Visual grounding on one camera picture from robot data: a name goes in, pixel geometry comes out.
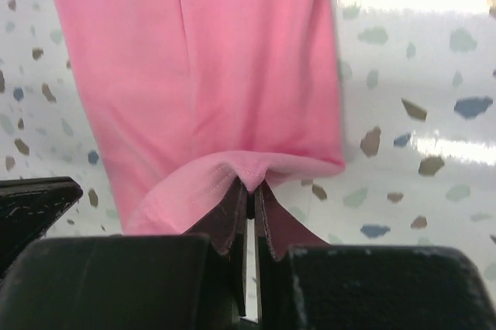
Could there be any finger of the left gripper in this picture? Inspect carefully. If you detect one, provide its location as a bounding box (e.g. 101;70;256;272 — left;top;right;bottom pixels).
1;177;83;268

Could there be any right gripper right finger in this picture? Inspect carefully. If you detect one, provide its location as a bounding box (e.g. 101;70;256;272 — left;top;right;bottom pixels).
253;182;328;329

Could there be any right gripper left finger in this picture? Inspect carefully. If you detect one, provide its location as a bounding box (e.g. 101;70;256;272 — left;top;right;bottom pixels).
186;178;248;317

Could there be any pink t shirt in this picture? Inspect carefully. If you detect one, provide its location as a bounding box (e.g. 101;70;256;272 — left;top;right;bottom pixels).
54;0;345;235

